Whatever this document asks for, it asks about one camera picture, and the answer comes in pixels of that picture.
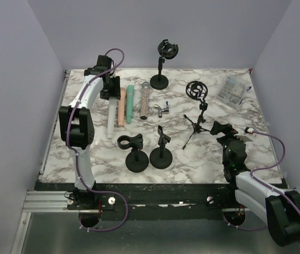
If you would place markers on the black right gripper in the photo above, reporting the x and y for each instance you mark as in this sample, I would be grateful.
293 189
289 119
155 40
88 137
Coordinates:
226 128

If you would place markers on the black clip microphone stand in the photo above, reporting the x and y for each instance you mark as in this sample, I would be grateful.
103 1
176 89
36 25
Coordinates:
161 157

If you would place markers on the clear plastic packet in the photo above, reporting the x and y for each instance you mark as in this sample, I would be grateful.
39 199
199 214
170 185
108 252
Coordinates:
232 91

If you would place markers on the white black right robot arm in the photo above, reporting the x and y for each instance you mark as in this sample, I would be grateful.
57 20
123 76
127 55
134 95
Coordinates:
278 208

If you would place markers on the mint green microphone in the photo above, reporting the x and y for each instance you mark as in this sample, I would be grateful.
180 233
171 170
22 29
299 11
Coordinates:
129 103

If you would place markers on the chrome metal pipe fitting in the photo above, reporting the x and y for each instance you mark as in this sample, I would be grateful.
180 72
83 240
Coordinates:
161 110

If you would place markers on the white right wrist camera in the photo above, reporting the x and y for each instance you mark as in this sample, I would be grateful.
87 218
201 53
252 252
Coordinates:
245 137

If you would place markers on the pink microphone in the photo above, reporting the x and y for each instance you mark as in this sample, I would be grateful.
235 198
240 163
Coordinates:
121 108

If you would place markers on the glitter microphone silver mesh head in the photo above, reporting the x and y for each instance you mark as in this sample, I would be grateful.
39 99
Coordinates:
144 100

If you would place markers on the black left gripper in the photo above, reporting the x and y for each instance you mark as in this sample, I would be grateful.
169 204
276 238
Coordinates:
115 92

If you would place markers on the black mounting rail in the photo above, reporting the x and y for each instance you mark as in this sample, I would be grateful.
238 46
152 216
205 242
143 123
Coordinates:
139 201

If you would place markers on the black ring-clip microphone stand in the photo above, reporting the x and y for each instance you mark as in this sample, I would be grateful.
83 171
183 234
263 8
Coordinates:
137 160

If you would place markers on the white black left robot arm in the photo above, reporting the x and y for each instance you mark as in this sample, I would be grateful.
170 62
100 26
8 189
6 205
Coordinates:
77 129

